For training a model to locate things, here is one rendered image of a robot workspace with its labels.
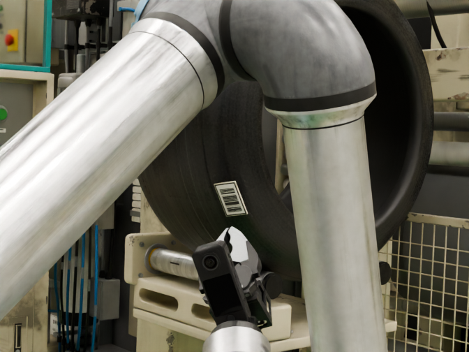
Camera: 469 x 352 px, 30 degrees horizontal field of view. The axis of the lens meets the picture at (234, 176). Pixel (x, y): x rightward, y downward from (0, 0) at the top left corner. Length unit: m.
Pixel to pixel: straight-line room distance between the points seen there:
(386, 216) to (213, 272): 0.55
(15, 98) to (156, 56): 1.12
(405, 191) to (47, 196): 1.00
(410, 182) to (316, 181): 0.79
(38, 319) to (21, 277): 1.23
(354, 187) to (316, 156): 0.05
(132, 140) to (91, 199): 0.07
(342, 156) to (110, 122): 0.24
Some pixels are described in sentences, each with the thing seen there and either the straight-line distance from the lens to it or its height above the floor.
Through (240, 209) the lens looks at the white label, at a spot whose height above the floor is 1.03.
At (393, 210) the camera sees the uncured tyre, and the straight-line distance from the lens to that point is 1.65.
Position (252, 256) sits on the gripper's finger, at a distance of 1.23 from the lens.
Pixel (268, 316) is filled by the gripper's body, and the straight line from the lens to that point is 1.23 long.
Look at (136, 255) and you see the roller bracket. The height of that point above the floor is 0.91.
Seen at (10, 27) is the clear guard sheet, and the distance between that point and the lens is 1.95.
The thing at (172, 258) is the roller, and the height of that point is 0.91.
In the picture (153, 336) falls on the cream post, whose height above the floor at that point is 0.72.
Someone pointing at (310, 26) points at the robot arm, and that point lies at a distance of 0.86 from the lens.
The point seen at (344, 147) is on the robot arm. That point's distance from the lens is 0.89.
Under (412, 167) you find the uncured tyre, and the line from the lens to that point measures 1.68.
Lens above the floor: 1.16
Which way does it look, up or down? 3 degrees down
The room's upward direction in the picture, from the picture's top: 2 degrees clockwise
